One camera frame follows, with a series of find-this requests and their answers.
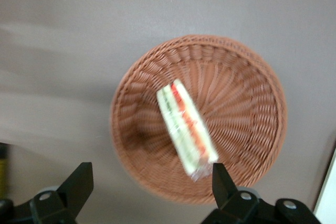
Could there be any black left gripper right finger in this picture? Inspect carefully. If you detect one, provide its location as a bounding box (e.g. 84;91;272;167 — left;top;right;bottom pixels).
201;163;322;224

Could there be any round brown wicker basket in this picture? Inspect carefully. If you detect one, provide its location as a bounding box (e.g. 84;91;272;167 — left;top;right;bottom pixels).
109;34;288;206

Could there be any black glass food warmer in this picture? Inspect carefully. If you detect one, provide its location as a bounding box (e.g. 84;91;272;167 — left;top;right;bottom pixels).
0;141;13;198

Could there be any plastic-wrapped triangle sandwich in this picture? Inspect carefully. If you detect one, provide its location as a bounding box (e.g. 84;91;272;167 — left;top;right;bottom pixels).
156;78;220;183

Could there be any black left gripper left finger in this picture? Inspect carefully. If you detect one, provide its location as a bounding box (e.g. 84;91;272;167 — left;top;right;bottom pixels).
0;162;95;224

